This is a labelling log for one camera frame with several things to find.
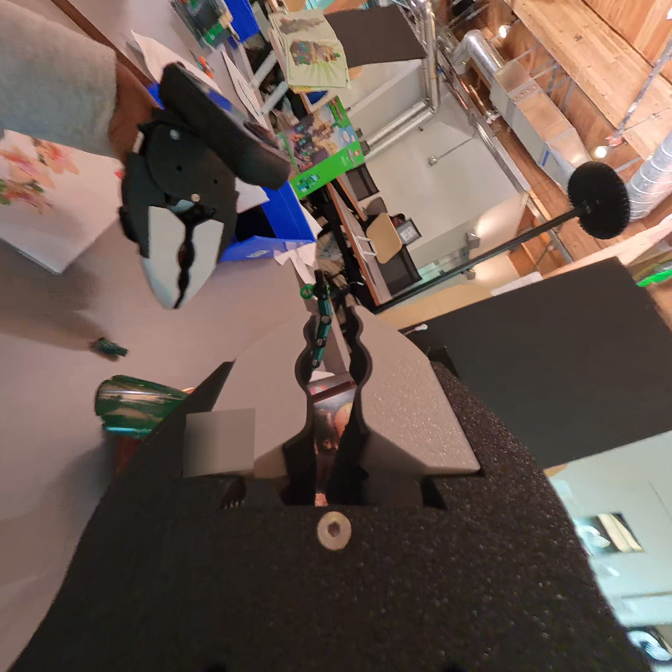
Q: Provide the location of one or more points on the green toy set box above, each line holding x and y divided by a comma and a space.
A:
325, 152

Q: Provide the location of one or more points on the green picture booklet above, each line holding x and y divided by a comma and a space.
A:
309, 52

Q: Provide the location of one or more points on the black panel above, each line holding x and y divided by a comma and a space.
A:
372, 36

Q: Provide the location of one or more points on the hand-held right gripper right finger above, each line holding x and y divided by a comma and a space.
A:
404, 404

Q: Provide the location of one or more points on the orchid instruction booklet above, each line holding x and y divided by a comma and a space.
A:
63, 225

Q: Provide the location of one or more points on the curved wooden panel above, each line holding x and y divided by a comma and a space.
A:
430, 302

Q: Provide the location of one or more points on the brick orchid plant model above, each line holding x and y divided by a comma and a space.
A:
322, 325

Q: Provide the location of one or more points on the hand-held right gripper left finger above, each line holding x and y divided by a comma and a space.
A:
267, 383

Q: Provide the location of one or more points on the black tripod stand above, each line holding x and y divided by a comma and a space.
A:
598, 199

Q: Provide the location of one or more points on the black orchid set box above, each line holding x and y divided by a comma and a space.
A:
525, 367

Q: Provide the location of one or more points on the dark green round brick piece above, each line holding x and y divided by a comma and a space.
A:
107, 348

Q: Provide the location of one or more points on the person's left hand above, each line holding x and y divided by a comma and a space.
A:
128, 110

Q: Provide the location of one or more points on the crumpled white paper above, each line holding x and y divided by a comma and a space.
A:
299, 260

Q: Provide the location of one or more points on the beige chair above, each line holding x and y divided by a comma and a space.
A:
383, 236

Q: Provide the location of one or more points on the silver flexible duct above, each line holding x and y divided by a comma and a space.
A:
651, 178

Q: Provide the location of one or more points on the metal air duct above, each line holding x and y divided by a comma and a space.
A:
525, 99

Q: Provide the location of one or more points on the grey desk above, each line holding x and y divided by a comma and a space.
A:
236, 315

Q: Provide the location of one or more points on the person's left forearm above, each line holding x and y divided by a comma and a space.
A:
47, 78

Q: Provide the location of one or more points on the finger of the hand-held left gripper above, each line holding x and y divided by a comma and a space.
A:
162, 252
207, 246

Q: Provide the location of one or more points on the blue plastic bin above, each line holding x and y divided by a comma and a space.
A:
283, 215

